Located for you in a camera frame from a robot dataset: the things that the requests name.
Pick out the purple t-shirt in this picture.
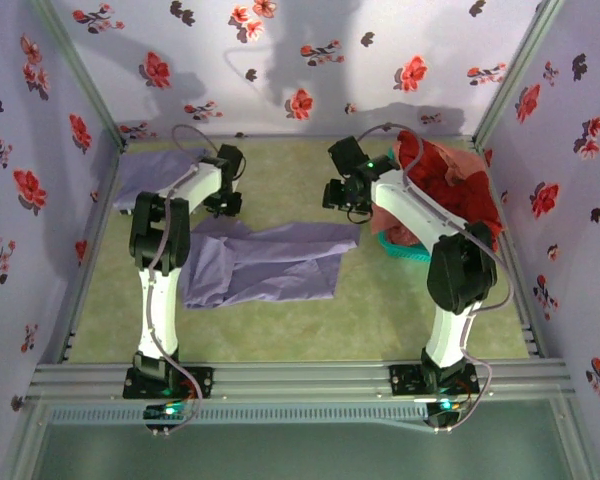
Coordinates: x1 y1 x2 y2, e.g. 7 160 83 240
179 215 362 310

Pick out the folded purple cloth stack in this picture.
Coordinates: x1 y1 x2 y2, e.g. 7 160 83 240
112 147 214 211

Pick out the red t-shirt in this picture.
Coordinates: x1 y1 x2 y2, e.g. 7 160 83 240
397 129 505 251

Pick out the teal plastic basket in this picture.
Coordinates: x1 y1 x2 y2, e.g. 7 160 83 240
377 146 432 265

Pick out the pink t-shirt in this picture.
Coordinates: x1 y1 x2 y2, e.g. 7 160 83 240
369 144 494 249

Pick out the grey left arm cable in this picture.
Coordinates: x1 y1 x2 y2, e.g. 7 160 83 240
147 123 216 437

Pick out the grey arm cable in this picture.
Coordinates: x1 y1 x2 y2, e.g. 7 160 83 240
354 122 515 434
147 123 216 437

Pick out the aluminium side rail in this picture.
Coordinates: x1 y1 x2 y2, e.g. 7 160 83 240
54 144 127 364

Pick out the aluminium frame post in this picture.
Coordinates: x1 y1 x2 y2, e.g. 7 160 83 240
472 0 566 146
29 0 129 151

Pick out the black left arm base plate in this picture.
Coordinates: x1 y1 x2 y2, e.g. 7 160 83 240
123 366 215 400

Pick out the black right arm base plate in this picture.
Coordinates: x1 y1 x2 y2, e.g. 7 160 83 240
388 363 481 396

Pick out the aluminium frame rail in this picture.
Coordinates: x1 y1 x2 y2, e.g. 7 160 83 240
27 358 576 402

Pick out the grey right arm cable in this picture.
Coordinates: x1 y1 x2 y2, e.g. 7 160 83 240
354 122 515 434

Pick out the grey slotted cable duct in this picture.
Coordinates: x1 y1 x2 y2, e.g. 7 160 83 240
47 402 431 427

